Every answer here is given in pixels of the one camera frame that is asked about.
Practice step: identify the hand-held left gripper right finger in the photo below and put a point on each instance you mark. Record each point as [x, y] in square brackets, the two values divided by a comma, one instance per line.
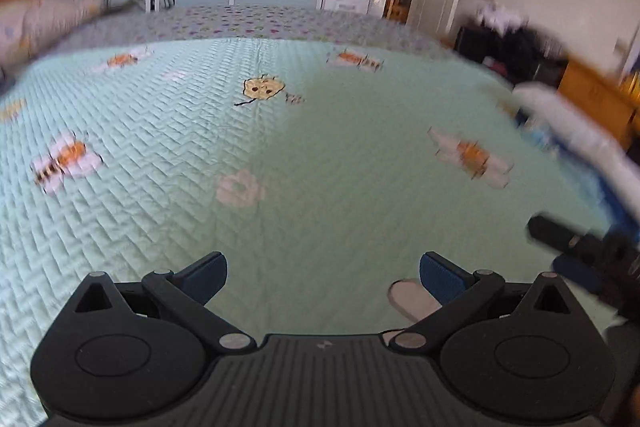
[442, 279]

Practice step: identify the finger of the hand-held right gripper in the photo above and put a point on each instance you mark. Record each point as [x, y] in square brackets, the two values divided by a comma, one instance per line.
[575, 272]
[555, 232]

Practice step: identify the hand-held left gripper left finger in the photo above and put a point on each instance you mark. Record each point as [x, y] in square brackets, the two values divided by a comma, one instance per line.
[205, 277]

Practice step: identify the white hoodie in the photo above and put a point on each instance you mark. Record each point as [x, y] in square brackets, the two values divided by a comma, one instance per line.
[575, 122]

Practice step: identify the green quilted bee bedspread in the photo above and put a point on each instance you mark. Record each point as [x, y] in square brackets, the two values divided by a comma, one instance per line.
[300, 157]

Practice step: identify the black leather stool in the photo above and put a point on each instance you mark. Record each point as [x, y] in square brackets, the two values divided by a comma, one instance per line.
[470, 44]

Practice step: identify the white garment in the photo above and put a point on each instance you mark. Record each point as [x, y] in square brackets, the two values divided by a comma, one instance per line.
[500, 14]

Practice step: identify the floral pillow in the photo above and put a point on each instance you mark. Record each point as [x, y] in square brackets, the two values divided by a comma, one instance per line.
[40, 22]

